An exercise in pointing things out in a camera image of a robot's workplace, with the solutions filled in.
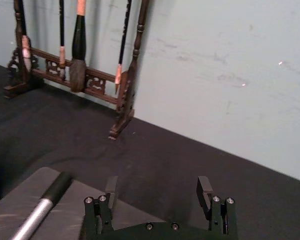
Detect thin black brush, pink ferrule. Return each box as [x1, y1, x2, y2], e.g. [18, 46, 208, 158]
[58, 0, 67, 81]

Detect dark carved wooden brush rack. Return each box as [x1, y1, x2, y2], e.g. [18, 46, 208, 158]
[3, 0, 151, 141]

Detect thin black brush, pointed tip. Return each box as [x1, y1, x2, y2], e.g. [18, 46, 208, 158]
[113, 0, 133, 95]

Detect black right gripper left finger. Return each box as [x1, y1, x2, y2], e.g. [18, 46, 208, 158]
[82, 175, 120, 237]

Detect black table cloth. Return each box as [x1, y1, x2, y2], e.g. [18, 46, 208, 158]
[0, 61, 300, 240]

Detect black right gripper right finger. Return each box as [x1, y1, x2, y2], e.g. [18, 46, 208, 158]
[196, 175, 239, 237]

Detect grey felt mat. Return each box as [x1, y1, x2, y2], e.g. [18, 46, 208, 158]
[0, 167, 166, 240]

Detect silver rod with black end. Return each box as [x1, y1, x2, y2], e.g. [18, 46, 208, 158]
[8, 171, 75, 240]

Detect large brush, grey bristles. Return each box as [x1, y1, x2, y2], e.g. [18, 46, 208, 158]
[69, 0, 88, 93]

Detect brush with white bristle tip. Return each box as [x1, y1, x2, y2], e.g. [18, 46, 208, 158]
[19, 0, 33, 75]

